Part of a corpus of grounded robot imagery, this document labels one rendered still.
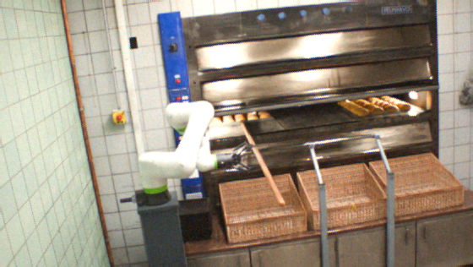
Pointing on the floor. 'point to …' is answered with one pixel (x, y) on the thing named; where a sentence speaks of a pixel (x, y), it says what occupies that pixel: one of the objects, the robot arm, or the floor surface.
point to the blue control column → (176, 61)
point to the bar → (325, 192)
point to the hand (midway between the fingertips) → (258, 155)
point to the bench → (351, 243)
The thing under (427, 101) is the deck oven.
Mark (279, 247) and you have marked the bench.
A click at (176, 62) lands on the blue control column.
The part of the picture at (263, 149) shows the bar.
